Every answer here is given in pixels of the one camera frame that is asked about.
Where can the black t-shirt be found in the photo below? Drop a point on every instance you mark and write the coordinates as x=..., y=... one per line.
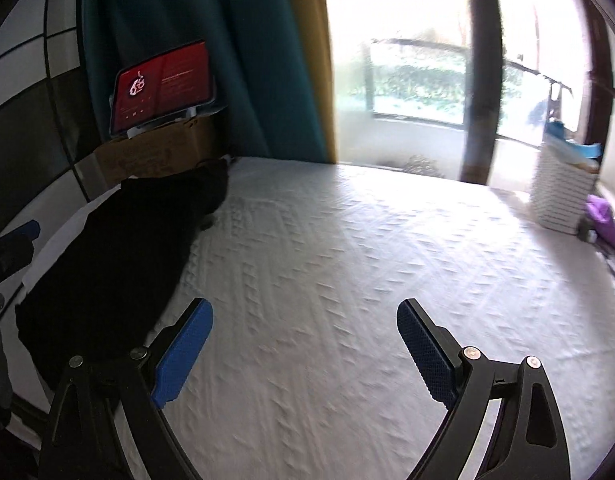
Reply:
x=106, y=289

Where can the white bed sheet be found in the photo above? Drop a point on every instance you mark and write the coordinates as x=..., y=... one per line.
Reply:
x=305, y=374

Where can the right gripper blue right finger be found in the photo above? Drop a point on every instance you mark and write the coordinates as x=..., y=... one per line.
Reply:
x=528, y=439

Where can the purple cloth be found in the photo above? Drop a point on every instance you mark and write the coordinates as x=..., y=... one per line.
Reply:
x=600, y=212

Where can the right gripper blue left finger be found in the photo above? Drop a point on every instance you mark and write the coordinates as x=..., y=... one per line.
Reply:
x=82, y=441

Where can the balcony railing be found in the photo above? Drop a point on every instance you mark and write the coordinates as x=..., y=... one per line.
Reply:
x=425, y=81

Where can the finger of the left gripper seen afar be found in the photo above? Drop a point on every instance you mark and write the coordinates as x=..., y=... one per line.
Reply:
x=17, y=248

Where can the red screen tablet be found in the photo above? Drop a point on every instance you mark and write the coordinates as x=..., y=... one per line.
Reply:
x=164, y=85

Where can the white perforated plastic basket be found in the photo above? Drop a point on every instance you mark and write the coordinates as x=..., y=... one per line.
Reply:
x=560, y=188

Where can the brown cardboard box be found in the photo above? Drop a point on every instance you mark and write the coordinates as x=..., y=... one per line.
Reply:
x=157, y=153

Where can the blue bag in basket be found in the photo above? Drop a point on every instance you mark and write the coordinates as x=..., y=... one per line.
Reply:
x=555, y=136

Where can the black window frame post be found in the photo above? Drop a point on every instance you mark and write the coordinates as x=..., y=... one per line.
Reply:
x=486, y=72

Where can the yellow curtain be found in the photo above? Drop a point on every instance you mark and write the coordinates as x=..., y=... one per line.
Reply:
x=314, y=31

